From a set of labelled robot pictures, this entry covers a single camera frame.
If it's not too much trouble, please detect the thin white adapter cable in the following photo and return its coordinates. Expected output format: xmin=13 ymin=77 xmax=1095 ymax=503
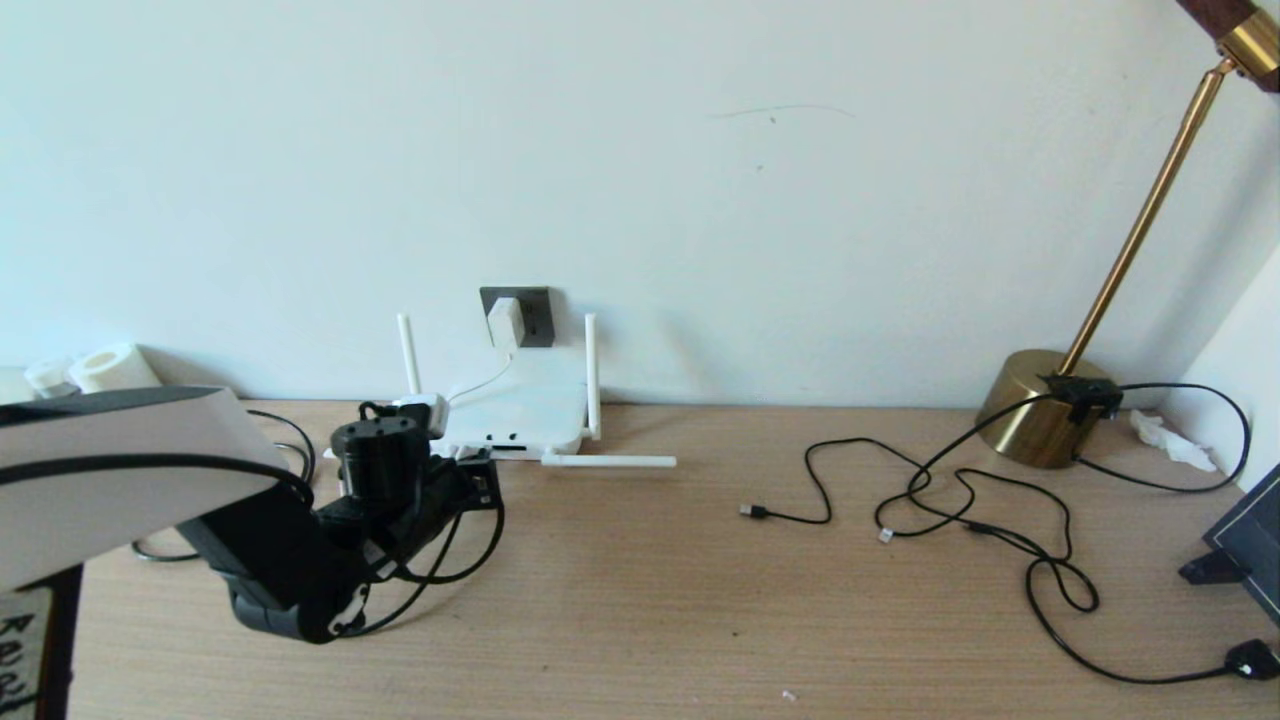
xmin=430 ymin=350 xmax=516 ymax=463

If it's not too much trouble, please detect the white power adapter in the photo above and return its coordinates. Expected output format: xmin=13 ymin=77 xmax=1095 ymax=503
xmin=487 ymin=297 xmax=528 ymax=353

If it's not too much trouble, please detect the white router with antennas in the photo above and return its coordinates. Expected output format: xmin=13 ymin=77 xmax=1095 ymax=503
xmin=395 ymin=313 xmax=678 ymax=469

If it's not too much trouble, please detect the white paper roll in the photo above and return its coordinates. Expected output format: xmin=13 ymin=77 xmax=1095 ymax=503
xmin=68 ymin=343 xmax=163 ymax=393

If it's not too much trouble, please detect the small clear jar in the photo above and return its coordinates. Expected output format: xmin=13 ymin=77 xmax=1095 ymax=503
xmin=22 ymin=358 xmax=76 ymax=396

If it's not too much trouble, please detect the brass desk lamp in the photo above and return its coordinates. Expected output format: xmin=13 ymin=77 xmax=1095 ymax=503
xmin=978 ymin=0 xmax=1280 ymax=471

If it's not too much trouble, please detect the crumpled white tissue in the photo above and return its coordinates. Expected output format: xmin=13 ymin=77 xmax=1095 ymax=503
xmin=1130 ymin=410 xmax=1219 ymax=473

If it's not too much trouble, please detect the black clip stand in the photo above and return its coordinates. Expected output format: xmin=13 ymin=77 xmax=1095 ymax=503
xmin=1178 ymin=550 xmax=1251 ymax=586

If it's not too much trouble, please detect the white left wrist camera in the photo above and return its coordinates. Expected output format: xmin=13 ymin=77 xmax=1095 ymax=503
xmin=393 ymin=393 xmax=449 ymax=439

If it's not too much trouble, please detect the grey wall socket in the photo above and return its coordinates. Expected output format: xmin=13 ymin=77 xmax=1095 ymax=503
xmin=479 ymin=286 xmax=554 ymax=349

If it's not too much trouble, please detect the black charging pad cable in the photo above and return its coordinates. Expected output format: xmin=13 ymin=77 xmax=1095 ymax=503
xmin=245 ymin=408 xmax=318 ymax=491

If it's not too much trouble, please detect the black USB cable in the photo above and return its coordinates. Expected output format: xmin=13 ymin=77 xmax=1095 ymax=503
xmin=740 ymin=438 xmax=1076 ymax=563

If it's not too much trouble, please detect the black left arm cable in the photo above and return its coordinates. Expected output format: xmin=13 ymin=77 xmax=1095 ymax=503
xmin=0 ymin=398 xmax=506 ymax=586

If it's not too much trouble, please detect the black lamp power cable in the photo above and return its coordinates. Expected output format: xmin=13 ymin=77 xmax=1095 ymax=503
xmin=905 ymin=382 xmax=1280 ymax=686

